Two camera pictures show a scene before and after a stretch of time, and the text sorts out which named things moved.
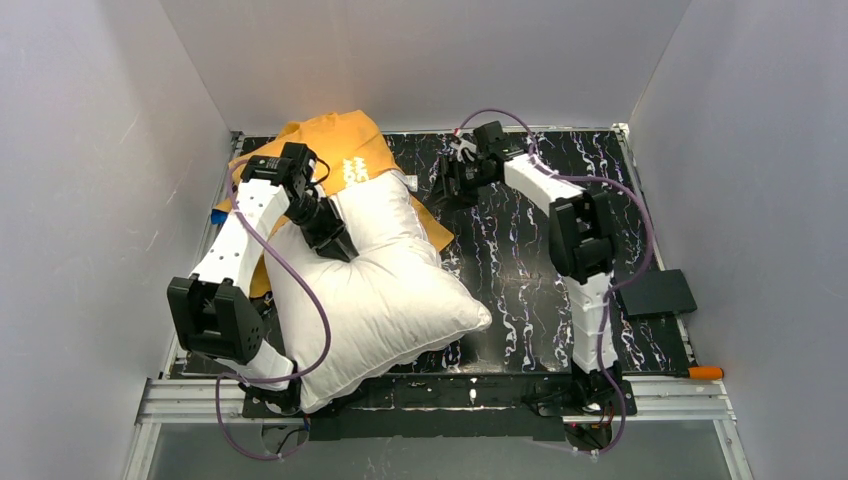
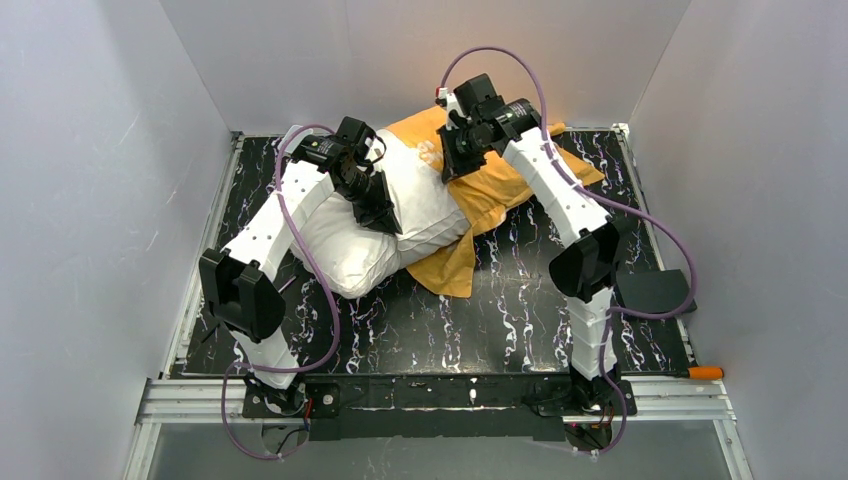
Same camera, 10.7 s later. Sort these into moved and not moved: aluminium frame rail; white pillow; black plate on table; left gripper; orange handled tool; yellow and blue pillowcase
Moved: white pillow; yellow and blue pillowcase; left gripper
Not moved: aluminium frame rail; orange handled tool; black plate on table
